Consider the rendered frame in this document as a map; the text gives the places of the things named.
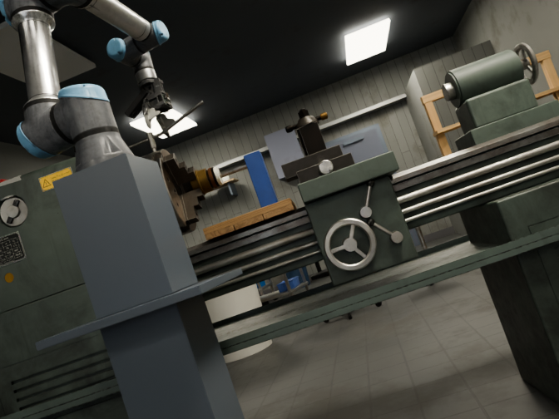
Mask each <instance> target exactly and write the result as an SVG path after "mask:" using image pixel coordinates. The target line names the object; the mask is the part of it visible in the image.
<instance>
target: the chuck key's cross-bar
mask: <svg viewBox="0 0 559 419"><path fill-rule="evenodd" d="M203 103H204V102H203V101H200V102H199V103H198V104H196V105H195V106H194V107H192V108H191V109H190V110H188V111H187V112H186V113H185V114H184V115H183V116H181V117H180V118H179V119H177V120H176V121H174V122H173V123H172V124H171V125H169V126H168V127H166V128H165V129H164V130H163V131H162V132H160V133H158V134H156V135H154V136H152V138H153V139H155V138H157V137H159V136H162V135H164V134H165V133H166V132H167V131H168V130H169V129H171V128H172V127H173V126H175V125H176V124H178V123H179V122H180V121H182V120H183V119H184V118H186V117H187V116H188V115H189V114H190V113H191V112H193V111H194V110H195V109H197V108H198V107H199V106H201V105H202V104H203ZM147 141H148V138H146V139H144V140H141V141H139V142H137V143H135V144H133V145H129V146H128V147H129V149H131V148H134V147H136V146H138V145H141V144H143V143H146V142H147Z"/></svg>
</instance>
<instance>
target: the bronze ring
mask: <svg viewBox="0 0 559 419"><path fill-rule="evenodd" d="M213 168H214V167H210V168H208V170H207V169H206V168H204V169H202V170H196V171H195V177H196V179H194V180H190V184H191V187H192V189H193V190H196V189H199V188H200V190H201V191H202V193H203V194H204V195H206V193H207V192H210V191H212V190H214V188H218V187H219V186H220V185H219V184H218V182H217V179H216V178H215V173H214V170H213Z"/></svg>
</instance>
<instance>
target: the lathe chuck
mask: <svg viewBox="0 0 559 419"><path fill-rule="evenodd" d="M157 154H158V155H159V154H162V157H164V156H167V155H170V153H169V152H168V151H167V150H164V149H161V150H158V151H155V152H153V153H150V154H148V155H144V156H142V157H141V158H145V159H148V160H153V156H155V155H157ZM154 161H156V162H157V163H158V165H159V168H160V171H161V174H162V177H163V180H164V182H165V185H166V189H167V192H168V195H169V197H170V200H171V204H172V207H173V210H174V212H175V215H176V218H177V221H178V224H179V226H180V227H182V226H183V227H186V220H185V216H184V213H183V209H182V206H181V199H180V197H179V195H178V194H177V192H176V188H175V184H174V182H173V180H172V178H171V176H170V174H169V173H168V171H167V169H166V167H165V165H164V163H163V161H162V160H161V158H157V160H154ZM189 226H190V228H189V229H188V230H186V231H181V233H182V235H184V234H189V233H191V232H193V231H195V228H196V223H194V224H189Z"/></svg>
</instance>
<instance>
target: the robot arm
mask: <svg viewBox="0 0 559 419"><path fill-rule="evenodd" d="M69 5H72V6H74V7H76V8H79V9H83V8H85V9H86V10H87V11H89V12H91V13H93V14H94V15H96V16H98V17H99V18H100V19H102V20H104V21H105V22H108V23H109V24H111V25H112V26H113V27H115V28H117V29H119V30H120V31H122V32H124V33H125V34H127V35H128V36H129V37H127V38H125V39H123V40H122V39H120V38H112V39H111V40H110V41H109V42H108V44H107V46H106V52H107V55H108V56H109V57H110V58H112V59H113V60H115V61H116V62H120V63H122V64H125V65H127V66H129V67H132V68H133V71H134V73H135V76H136V81H137V84H138V86H139V87H140V90H141V92H140V94H139V95H138V96H137V97H136V99H135V100H134V101H133V102H132V103H131V105H130V106H129V107H128V109H127V110H126V111H125V114H126V115H127V116H129V117H130V118H133V119H135V118H136V117H137V116H138V114H139V113H140V112H141V110H142V111H143V116H144V118H145V122H146V125H147V127H148V128H149V129H151V120H152V119H154V118H155V117H156V121H157V123H158V124H159V125H160V127H161V129H162V130H164V129H165V128H166V127H168V126H169V125H171V124H172V123H173V122H174V121H175V120H174V119H171V118H167V117H166V115H165V114H163V113H166V112H168V111H169V110H171V109H173V106H172V104H171V99H170V97H169V96H168V94H166V93H167V92H165V91H164V88H163V84H164V83H163V81H162V80H161V79H160V78H158V77H157V76H156V72H155V69H154V67H153V64H152V60H151V54H150V53H149V51H150V50H152V49H153V48H155V47H158V46H160V45H161V44H162V43H164V42H166V41H167V40H168V39H169V32H168V30H167V28H166V26H165V24H164V23H163V22H161V21H159V20H156V21H154V22H152V23H150V22H148V21H147V20H146V19H144V18H143V17H141V16H140V15H138V14H137V13H135V12H133V11H132V10H131V9H130V8H128V7H126V6H125V5H124V4H122V3H121V2H119V1H117V0H0V11H1V14H2V15H3V16H4V17H5V20H6V22H7V23H8V24H9V25H10V26H11V27H12V28H13V29H14V30H15V31H16V32H18V35H19V41H20V47H21V53H22V64H23V70H24V76H25V82H26V88H27V99H28V102H27V103H26V104H25V105H24V106H23V113H24V119H25V120H24V121H22V122H21V123H20V124H19V125H18V126H17V138H18V140H19V142H20V143H21V145H22V146H23V148H25V149H26V150H27V151H28V152H29V153H30V154H32V155H34V156H36V157H37V158H41V159H48V158H51V157H53V156H55V155H60V154H61V153H62V152H63V151H65V150H68V149H70V148H72V147H73V146H75V148H76V172H78V171H80V170H84V169H86V168H88V167H91V166H93V165H96V164H99V163H101V162H103V161H105V160H109V159H111V158H113V157H116V156H119V155H122V154H124V153H127V154H130V155H134V154H133V153H132V152H131V150H130V149H129V147H128V146H127V145H126V143H125V142H124V140H123V139H122V138H121V135H120V132H119V130H118V127H117V124H116V120H115V117H114V115H113V112H112V109H111V106H110V103H109V102H110V101H109V100H108V98H107V96H106V92H105V90H104V89H103V88H102V87H100V86H98V85H94V84H77V85H72V86H67V87H64V88H62V89H61V88H60V83H59V78H58V73H57V64H56V58H55V53H54V48H53V42H52V31H53V30H54V28H55V26H56V23H55V18H54V14H55V13H56V12H58V11H59V10H61V9H62V8H64V7H65V6H69Z"/></svg>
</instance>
